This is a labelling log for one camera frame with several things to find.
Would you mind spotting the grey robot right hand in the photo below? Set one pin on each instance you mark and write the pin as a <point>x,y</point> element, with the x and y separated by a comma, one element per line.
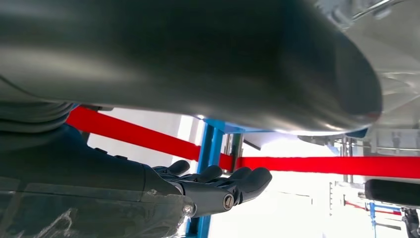
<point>164,59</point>

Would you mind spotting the blue metal shelf rack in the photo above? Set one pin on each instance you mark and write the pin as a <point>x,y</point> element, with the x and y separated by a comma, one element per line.
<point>210,144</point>

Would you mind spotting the black barrier post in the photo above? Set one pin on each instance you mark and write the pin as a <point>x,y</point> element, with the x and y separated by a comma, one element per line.
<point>237,148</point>

